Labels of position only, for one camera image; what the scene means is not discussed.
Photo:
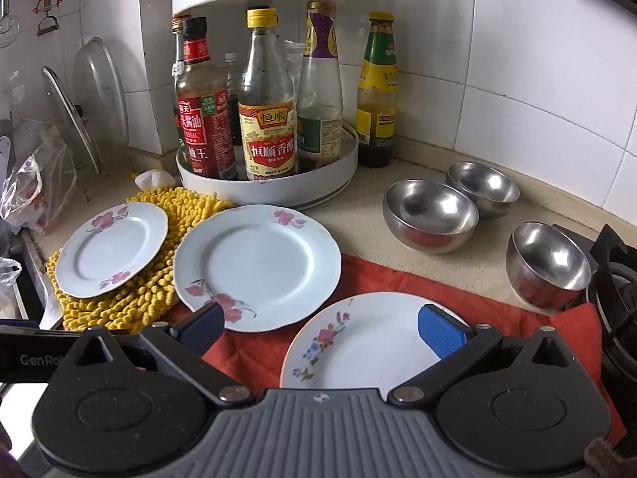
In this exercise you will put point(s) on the yellow chenille mat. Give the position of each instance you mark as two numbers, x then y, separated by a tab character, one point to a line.
138	299

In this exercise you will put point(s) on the glass pot lid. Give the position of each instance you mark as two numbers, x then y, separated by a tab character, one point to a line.
91	117

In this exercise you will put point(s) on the small floral plate left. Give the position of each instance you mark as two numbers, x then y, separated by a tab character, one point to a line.
111	248

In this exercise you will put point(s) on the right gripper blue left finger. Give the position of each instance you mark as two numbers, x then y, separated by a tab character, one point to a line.
178	350

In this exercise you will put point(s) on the steel bowl by wall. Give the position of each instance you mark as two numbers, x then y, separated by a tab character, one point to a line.
492	192

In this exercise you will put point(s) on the green yellow label oil bottle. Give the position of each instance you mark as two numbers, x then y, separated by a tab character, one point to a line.
376	108

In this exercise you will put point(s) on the yellow cap vinegar bottle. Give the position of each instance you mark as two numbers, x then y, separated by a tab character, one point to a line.
266	103

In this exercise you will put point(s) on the red rocket wall hook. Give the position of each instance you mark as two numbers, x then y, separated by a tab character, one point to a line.
48	22

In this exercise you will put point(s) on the clear plastic bag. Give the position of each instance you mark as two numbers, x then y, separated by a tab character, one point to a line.
41	181

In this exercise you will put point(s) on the large floral plate middle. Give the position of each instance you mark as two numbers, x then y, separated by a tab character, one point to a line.
266	266

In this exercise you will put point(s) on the floral plate near gripper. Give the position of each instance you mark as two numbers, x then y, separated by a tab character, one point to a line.
366	341

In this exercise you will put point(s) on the steel bowl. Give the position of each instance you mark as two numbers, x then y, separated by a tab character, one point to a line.
492	192
429	216
545	268

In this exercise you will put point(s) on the black gas stove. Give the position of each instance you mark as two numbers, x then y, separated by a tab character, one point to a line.
612	291

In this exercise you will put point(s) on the dark bottle behind soy sauce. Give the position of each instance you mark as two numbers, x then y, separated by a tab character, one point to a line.
177	70

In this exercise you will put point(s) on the red cloth mat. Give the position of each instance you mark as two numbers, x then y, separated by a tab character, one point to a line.
256	359

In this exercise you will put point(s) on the purple label clear bottle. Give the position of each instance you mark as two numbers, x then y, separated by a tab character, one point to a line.
319	100

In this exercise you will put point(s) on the red label soy sauce bottle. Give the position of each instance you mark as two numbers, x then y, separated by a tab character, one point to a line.
203	105

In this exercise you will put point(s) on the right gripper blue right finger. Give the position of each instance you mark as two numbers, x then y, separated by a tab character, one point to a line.
461	349

